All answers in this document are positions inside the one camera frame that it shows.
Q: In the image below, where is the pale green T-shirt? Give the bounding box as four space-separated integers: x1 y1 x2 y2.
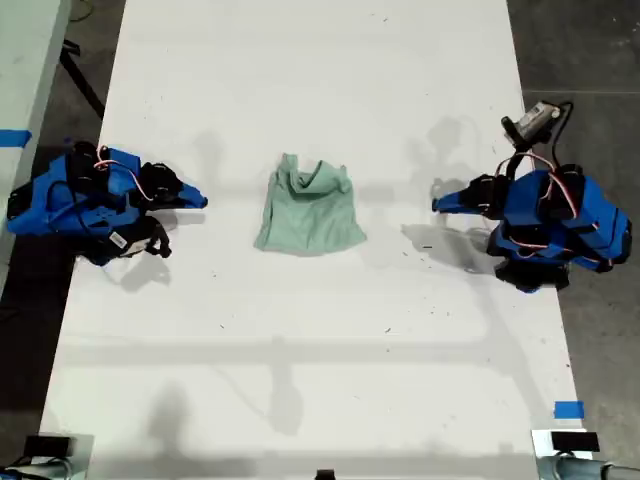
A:
252 152 369 259

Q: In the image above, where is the black bar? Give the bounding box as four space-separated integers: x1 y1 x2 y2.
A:
58 41 107 121

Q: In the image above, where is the blue tape strip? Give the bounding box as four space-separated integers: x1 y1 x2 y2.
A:
0 128 33 148
553 400 585 420

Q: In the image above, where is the pale side table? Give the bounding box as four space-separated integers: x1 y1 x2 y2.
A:
0 0 73 294

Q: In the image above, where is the small black box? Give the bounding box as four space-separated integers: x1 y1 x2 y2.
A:
23 435 72 457
550 431 601 453

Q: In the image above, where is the black camera box white label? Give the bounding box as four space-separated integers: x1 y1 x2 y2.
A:
102 219 174 260

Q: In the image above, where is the black camera stalk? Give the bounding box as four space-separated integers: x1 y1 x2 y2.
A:
500 115 540 177

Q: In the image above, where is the silver black camera box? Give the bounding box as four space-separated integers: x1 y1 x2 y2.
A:
517 101 561 136

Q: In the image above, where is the black camera cable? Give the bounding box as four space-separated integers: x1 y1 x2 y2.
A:
546 100 576 170

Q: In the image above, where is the thin green cable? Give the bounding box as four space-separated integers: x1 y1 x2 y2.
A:
69 0 99 23

